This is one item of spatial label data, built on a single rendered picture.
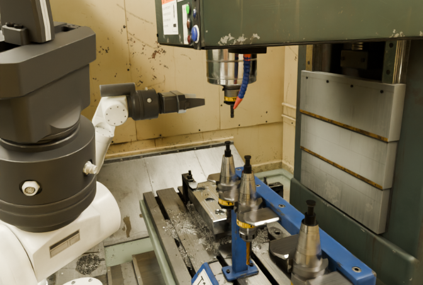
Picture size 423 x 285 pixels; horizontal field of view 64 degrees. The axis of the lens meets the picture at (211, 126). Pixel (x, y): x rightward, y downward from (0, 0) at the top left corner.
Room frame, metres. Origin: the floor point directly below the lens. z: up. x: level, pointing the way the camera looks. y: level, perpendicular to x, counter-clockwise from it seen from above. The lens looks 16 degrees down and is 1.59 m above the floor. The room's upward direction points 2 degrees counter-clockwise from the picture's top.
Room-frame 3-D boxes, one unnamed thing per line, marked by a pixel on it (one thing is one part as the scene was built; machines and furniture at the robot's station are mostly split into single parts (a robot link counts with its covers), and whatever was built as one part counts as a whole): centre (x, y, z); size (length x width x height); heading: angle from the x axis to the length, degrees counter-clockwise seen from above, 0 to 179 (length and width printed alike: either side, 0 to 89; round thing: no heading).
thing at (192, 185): (1.29, 0.10, 0.97); 0.13 x 0.03 x 0.15; 20
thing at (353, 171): (1.23, -0.49, 1.16); 0.48 x 0.05 x 0.51; 20
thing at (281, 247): (0.53, -0.13, 1.21); 0.07 x 0.05 x 0.01; 110
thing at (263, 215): (0.63, -0.09, 1.21); 0.07 x 0.05 x 0.01; 110
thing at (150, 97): (1.01, 0.15, 1.39); 0.13 x 0.12 x 0.10; 20
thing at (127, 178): (1.71, 0.16, 0.75); 0.89 x 0.67 x 0.26; 110
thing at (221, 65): (1.08, -0.07, 1.49); 0.16 x 0.16 x 0.12
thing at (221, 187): (0.79, -0.04, 1.21); 0.06 x 0.06 x 0.03
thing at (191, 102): (0.99, 0.05, 1.38); 0.06 x 0.02 x 0.03; 110
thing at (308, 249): (0.48, -0.15, 1.26); 0.04 x 0.04 x 0.07
